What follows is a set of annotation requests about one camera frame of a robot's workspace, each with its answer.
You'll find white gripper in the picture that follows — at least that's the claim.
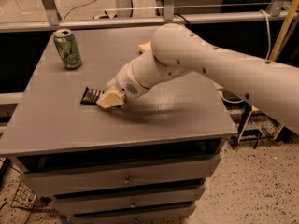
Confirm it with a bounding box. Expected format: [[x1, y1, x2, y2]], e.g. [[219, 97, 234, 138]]
[[96, 62, 150, 109]]

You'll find black rxbar chocolate bar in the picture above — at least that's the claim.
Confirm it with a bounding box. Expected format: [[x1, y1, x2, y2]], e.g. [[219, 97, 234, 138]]
[[80, 87, 105, 105]]

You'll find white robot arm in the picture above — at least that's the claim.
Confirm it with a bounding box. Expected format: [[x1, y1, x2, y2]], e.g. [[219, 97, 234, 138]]
[[96, 23, 299, 133]]

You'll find green soda can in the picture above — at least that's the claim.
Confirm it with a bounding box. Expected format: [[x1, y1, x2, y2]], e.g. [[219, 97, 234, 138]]
[[53, 29, 82, 69]]

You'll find yellow sponge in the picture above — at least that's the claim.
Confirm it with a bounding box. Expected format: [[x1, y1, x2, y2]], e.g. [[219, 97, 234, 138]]
[[138, 41, 151, 53]]

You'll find grey drawer cabinet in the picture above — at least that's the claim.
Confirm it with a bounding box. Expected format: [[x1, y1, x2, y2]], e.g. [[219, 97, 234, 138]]
[[0, 24, 238, 224]]

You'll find top grey drawer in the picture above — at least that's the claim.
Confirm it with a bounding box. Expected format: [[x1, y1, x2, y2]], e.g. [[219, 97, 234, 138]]
[[21, 155, 221, 196]]

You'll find grey drawer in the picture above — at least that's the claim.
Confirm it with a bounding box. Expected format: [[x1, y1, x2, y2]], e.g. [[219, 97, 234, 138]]
[[21, 155, 221, 196], [72, 203, 195, 224], [54, 185, 206, 215]]

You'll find middle grey drawer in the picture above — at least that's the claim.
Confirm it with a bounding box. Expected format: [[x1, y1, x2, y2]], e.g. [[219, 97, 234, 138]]
[[54, 185, 206, 215]]

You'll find bottom grey drawer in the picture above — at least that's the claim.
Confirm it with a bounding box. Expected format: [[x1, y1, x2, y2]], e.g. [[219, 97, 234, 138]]
[[72, 203, 195, 224]]

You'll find metal railing frame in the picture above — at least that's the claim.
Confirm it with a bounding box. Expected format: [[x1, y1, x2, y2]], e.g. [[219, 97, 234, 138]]
[[0, 0, 298, 33]]

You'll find black cable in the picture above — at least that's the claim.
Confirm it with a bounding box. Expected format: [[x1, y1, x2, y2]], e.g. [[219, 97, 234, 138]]
[[174, 13, 194, 30]]

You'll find wire basket on floor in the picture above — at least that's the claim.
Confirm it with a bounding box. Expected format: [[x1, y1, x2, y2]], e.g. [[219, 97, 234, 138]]
[[10, 182, 51, 213]]

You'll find white cable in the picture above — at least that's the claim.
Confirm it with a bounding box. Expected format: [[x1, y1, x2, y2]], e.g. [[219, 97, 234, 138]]
[[220, 9, 273, 105]]

